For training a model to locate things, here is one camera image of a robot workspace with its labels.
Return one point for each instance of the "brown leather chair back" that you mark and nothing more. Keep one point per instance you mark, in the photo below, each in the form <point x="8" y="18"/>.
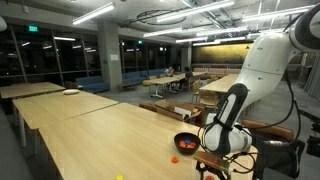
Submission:
<point x="269" y="129"/>

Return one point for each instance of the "blue token inside bowl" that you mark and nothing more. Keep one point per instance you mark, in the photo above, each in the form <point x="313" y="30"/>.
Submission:
<point x="188" y="142"/>

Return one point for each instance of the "orange tokens inside bowl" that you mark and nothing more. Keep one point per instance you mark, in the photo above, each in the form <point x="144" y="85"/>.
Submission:
<point x="183" y="145"/>

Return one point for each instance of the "white plate on far table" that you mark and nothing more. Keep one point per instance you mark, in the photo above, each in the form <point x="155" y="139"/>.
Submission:
<point x="71" y="91"/>

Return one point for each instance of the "green exit sign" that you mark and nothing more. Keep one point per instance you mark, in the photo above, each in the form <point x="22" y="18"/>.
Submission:
<point x="33" y="29"/>

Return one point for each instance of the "black bowl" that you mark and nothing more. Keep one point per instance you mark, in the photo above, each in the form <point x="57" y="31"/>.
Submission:
<point x="186" y="136"/>

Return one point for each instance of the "blue sofa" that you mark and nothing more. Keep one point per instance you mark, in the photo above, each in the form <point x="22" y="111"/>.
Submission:
<point x="94" y="84"/>

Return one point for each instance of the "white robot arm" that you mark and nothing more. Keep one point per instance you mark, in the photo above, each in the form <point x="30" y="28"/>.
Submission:
<point x="261" y="72"/>

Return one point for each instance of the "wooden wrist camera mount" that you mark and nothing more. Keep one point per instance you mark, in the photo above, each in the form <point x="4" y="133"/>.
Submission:
<point x="210" y="161"/>

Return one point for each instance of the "orange token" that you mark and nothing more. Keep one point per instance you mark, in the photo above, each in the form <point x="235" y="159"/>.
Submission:
<point x="209" y="177"/>
<point x="174" y="160"/>

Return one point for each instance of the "yellow block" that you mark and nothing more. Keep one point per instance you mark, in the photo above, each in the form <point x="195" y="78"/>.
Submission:
<point x="120" y="177"/>

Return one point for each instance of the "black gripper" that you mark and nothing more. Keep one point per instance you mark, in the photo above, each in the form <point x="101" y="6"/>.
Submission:
<point x="202" y="168"/>

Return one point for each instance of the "black bag on chair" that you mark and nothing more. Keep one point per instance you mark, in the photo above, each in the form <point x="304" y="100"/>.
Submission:
<point x="277" y="153"/>

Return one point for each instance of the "open cardboard box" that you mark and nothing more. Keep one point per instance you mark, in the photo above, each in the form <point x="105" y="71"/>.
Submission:
<point x="182" y="111"/>

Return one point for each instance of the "seated person in dark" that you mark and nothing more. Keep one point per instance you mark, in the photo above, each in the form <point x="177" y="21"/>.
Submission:
<point x="188" y="75"/>

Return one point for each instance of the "seated person in white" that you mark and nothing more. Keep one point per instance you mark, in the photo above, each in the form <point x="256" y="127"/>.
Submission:
<point x="169" y="71"/>

